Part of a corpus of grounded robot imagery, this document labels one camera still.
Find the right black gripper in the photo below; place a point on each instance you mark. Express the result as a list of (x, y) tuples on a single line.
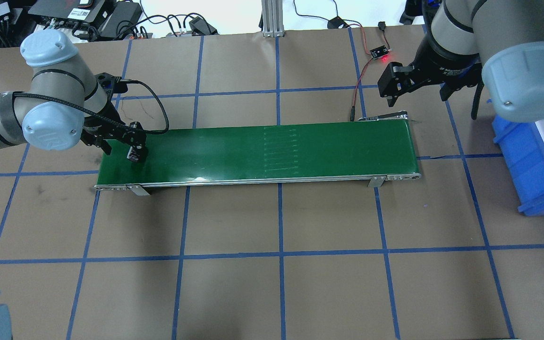
[(443, 65)]

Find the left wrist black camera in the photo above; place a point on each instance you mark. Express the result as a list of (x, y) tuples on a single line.
[(112, 84)]

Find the small black power adapter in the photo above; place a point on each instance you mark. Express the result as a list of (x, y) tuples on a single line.
[(336, 23)]

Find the black laptop computer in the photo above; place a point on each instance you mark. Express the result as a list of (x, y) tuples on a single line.
[(86, 12)]

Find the aluminium frame post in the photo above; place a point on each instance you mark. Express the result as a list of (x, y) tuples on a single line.
[(272, 18)]

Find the black power adapter brick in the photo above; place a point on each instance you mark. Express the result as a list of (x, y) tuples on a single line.
[(124, 14)]

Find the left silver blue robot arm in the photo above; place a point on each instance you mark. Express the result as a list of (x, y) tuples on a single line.
[(67, 103)]

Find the green conveyor belt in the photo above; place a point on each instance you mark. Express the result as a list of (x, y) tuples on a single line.
[(377, 151)]

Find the small motor controller board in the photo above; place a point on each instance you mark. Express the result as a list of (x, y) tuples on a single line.
[(379, 52)]

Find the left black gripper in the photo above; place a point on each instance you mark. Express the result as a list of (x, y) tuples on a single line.
[(103, 122)]

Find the blue plastic bin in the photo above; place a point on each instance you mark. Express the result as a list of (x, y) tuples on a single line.
[(522, 145)]

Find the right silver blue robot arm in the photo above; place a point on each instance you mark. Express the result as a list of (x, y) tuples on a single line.
[(493, 45)]

